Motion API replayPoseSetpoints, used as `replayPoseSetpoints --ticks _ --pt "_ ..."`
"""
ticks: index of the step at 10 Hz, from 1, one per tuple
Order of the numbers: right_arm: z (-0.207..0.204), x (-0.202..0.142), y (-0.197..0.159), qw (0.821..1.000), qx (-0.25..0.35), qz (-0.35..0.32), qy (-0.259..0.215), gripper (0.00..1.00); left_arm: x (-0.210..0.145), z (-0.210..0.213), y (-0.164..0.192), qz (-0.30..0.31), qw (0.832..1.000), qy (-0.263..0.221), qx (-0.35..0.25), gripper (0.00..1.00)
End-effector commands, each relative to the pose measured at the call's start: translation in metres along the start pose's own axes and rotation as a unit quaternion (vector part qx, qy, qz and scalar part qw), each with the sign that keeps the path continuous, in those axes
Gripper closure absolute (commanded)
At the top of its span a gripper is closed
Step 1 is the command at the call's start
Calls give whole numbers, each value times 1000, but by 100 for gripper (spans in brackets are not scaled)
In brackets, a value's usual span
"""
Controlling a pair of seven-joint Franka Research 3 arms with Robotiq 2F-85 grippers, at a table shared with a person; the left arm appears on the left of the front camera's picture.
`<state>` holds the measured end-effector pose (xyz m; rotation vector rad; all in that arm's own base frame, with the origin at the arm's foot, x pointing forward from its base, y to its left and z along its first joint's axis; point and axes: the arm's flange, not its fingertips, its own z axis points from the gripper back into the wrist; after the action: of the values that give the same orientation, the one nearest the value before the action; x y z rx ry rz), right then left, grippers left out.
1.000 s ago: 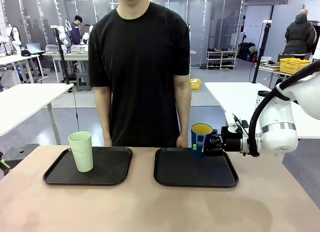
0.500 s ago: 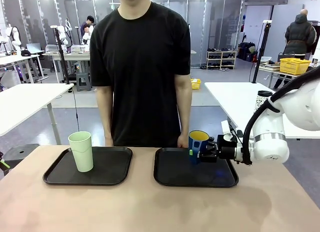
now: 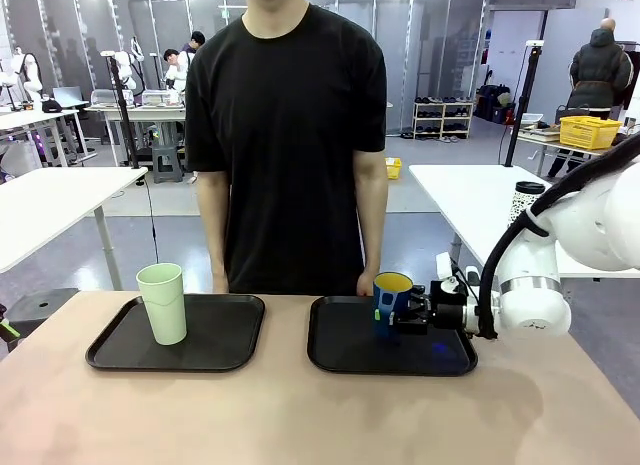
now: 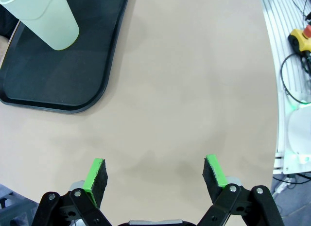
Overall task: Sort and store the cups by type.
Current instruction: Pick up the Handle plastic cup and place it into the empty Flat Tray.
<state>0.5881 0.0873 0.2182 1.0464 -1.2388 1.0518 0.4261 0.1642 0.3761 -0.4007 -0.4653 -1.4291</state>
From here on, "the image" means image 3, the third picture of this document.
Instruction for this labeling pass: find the grey plastic step stool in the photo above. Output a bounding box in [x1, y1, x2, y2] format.
[151, 144, 184, 184]

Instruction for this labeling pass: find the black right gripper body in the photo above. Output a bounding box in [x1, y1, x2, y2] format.
[394, 279, 467, 337]

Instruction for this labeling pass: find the person in purple hoodie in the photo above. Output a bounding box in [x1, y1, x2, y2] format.
[179, 30, 207, 56]

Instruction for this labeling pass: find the white background work table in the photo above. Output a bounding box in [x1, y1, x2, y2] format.
[0, 108, 99, 167]

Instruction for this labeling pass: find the white desk with grey leg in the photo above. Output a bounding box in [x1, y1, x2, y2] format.
[0, 165, 150, 292]

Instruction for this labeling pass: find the wide white desk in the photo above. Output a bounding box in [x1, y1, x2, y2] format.
[408, 163, 640, 281]

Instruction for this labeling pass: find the person's left forearm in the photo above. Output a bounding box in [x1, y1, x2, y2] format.
[353, 148, 390, 277]

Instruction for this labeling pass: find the open grey laptop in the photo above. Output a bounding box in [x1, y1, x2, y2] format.
[52, 86, 90, 109]

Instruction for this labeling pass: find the pale green plastic cup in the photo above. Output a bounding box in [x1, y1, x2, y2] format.
[136, 262, 189, 346]

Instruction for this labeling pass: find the black bags pile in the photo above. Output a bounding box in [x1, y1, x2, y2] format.
[474, 84, 517, 125]

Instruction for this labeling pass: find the seated person black hair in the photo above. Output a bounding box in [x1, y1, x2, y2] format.
[162, 48, 188, 92]

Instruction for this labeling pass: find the white background table with trays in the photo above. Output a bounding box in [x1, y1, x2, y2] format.
[84, 88, 188, 166]

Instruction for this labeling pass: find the grey table under basket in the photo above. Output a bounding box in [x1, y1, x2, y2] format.
[517, 127, 621, 179]

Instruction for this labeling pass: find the person in black t-shirt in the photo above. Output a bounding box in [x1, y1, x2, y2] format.
[184, 0, 389, 296]

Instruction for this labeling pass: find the dark grey plastic stool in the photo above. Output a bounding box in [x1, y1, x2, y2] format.
[3, 287, 81, 340]

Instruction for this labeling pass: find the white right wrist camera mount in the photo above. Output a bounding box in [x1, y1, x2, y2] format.
[434, 252, 482, 299]

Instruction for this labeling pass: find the white shoe rack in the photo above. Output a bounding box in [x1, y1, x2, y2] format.
[412, 100, 474, 140]

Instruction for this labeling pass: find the person in black puffer jacket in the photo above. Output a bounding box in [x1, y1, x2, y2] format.
[547, 17, 635, 179]

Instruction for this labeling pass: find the person's left hand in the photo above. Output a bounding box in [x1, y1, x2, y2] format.
[355, 272, 378, 298]

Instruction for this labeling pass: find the black plastic tray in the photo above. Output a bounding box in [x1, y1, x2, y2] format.
[306, 295, 479, 377]
[85, 293, 266, 374]

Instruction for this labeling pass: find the blue mug yellow inside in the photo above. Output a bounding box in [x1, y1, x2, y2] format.
[372, 271, 415, 342]

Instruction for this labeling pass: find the large yellow plastic basket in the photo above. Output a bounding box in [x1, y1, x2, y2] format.
[558, 115, 624, 151]

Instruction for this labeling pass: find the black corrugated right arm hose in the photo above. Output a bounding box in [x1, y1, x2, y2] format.
[477, 133, 640, 342]

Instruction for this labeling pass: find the white spotted tumbler black lid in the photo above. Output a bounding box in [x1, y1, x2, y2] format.
[508, 181, 546, 229]

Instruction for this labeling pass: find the person's right forearm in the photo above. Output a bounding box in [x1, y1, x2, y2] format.
[195, 170, 233, 276]

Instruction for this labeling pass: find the black camera pole stand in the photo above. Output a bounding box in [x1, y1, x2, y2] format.
[99, 49, 143, 170]
[502, 40, 545, 168]

